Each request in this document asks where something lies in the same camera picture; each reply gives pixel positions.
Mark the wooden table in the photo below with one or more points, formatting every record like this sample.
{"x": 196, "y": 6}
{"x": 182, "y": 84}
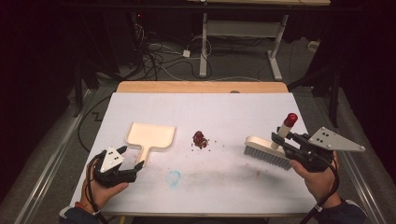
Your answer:
{"x": 202, "y": 87}

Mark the person's left hand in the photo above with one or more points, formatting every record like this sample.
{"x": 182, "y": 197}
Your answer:
{"x": 99, "y": 196}

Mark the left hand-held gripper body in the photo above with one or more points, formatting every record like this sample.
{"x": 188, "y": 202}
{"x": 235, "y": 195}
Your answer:
{"x": 109, "y": 174}

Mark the person's right hand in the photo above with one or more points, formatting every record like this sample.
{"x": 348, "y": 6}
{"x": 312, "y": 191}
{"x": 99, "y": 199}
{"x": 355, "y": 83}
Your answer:
{"x": 322, "y": 186}

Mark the white power adapter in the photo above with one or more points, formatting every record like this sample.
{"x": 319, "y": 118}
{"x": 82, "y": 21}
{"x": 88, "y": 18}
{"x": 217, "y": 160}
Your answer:
{"x": 186, "y": 53}

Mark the cream dustpan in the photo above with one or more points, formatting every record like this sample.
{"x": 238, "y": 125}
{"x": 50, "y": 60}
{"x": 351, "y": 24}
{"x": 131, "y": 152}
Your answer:
{"x": 149, "y": 135}

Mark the white power strip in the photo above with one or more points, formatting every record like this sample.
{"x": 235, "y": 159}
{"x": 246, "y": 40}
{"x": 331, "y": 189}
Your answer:
{"x": 313, "y": 46}

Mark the cream brush with red cap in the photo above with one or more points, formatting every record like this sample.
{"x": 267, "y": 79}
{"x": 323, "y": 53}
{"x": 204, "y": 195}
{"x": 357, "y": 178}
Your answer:
{"x": 261, "y": 144}

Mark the pile of red beans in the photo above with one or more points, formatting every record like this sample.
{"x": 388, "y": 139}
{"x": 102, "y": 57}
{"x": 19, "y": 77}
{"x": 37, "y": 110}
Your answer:
{"x": 200, "y": 140}

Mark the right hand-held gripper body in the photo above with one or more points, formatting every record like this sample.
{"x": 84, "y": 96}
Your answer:
{"x": 311, "y": 155}

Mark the black stand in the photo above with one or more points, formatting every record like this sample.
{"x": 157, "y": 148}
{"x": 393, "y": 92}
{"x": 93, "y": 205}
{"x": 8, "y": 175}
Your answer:
{"x": 333, "y": 93}
{"x": 77, "y": 93}

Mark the white-legged desk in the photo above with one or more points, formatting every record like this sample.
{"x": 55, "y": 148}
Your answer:
{"x": 243, "y": 28}

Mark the metal floor rail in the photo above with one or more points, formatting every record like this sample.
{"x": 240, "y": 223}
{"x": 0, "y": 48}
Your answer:
{"x": 53, "y": 161}
{"x": 358, "y": 174}

